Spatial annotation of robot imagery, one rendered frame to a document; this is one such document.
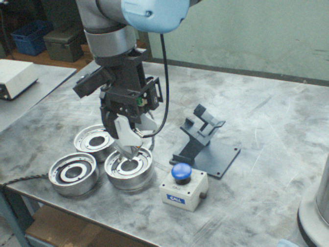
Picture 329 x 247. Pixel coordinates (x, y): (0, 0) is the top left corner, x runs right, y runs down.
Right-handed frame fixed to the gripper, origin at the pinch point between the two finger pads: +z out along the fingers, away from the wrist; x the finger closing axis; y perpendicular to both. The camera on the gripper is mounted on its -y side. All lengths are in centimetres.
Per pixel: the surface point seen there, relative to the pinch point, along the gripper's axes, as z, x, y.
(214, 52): 72, 160, -73
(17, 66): 17, 36, -86
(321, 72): 77, 163, -8
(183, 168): 5.7, 2.6, 9.6
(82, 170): 10.6, -2.5, -14.5
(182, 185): 8.6, 1.2, 9.7
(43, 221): 38, -4, -39
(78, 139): 9.9, 5.2, -22.6
